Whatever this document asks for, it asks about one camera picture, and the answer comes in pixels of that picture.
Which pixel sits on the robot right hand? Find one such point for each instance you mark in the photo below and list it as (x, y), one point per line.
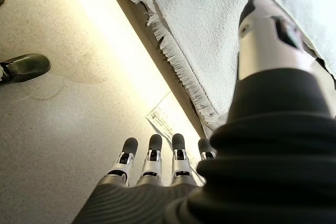
(262, 155)

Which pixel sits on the white duvet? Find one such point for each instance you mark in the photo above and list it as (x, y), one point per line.
(315, 3)

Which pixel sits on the white fringed textured blanket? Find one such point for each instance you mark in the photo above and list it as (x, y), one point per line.
(204, 37)

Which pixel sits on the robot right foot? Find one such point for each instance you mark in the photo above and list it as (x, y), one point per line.
(29, 66)

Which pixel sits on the robot right leg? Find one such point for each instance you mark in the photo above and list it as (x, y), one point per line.
(2, 73)

